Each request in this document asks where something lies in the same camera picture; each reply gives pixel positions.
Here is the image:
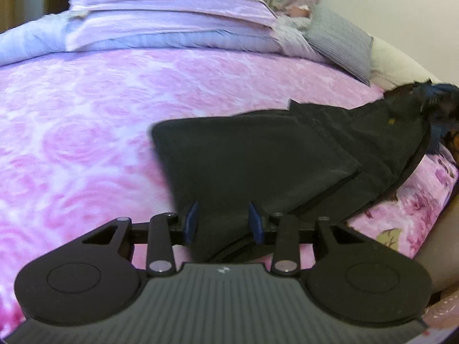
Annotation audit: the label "black trousers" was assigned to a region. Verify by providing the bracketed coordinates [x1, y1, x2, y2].
[151, 82, 431, 262]

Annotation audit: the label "pink floral bedspread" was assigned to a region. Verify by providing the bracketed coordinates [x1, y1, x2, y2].
[0, 47, 459, 337]

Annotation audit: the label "grey checked pillow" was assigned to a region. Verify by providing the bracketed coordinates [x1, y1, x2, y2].
[304, 4, 373, 85]

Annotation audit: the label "white long pillow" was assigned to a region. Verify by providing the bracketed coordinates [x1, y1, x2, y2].
[370, 36, 441, 91]

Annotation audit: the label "blue denim jeans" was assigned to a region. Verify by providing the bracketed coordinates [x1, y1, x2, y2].
[413, 80, 458, 155]

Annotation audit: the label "lilac striped duvet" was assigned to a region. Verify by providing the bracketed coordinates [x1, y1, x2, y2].
[1, 0, 326, 65]

